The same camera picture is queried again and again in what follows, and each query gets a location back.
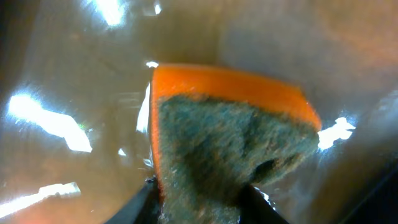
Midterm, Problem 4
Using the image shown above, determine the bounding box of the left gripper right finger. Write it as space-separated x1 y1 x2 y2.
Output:
239 185 288 224

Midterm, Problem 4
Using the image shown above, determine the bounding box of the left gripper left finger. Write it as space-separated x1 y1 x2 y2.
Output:
105 177 160 224

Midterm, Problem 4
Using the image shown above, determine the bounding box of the orange green scrub sponge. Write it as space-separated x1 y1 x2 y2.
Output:
150 64 322 223

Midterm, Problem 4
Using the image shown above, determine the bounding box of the black water tray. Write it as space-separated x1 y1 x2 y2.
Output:
1 1 397 223

